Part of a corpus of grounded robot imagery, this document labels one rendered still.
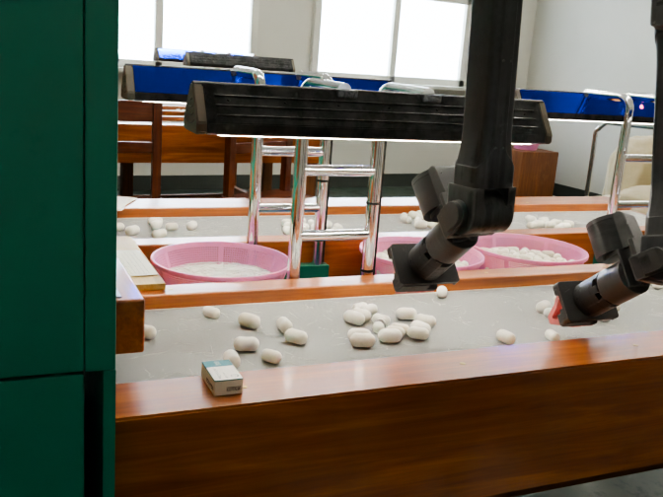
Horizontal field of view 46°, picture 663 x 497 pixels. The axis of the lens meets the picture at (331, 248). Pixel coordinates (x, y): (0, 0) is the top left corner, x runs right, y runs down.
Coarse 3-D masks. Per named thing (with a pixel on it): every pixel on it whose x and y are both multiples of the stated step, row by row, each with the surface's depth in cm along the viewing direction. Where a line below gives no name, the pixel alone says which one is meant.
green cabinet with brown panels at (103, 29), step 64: (0, 0) 67; (64, 0) 69; (0, 64) 69; (64, 64) 71; (0, 128) 70; (64, 128) 72; (0, 192) 71; (64, 192) 73; (0, 256) 73; (64, 256) 75; (0, 320) 74; (64, 320) 76
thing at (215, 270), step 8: (200, 264) 161; (208, 264) 159; (216, 264) 159; (224, 264) 159; (240, 264) 162; (248, 264) 161; (184, 272) 154; (192, 272) 151; (200, 272) 152; (208, 272) 152; (216, 272) 153; (224, 272) 153; (232, 272) 153; (240, 272) 153; (248, 272) 155; (256, 272) 156; (264, 272) 157
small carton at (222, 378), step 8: (224, 360) 98; (208, 368) 95; (216, 368) 96; (224, 368) 96; (232, 368) 96; (208, 376) 94; (216, 376) 93; (224, 376) 94; (232, 376) 94; (240, 376) 94; (208, 384) 95; (216, 384) 92; (224, 384) 93; (232, 384) 93; (240, 384) 94; (216, 392) 93; (224, 392) 93; (232, 392) 93; (240, 392) 94
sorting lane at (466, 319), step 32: (512, 288) 156; (544, 288) 158; (160, 320) 123; (192, 320) 124; (224, 320) 125; (320, 320) 129; (448, 320) 134; (480, 320) 135; (512, 320) 136; (544, 320) 138; (640, 320) 142; (160, 352) 111; (192, 352) 112; (256, 352) 113; (288, 352) 114; (320, 352) 115; (352, 352) 116; (384, 352) 117; (416, 352) 118
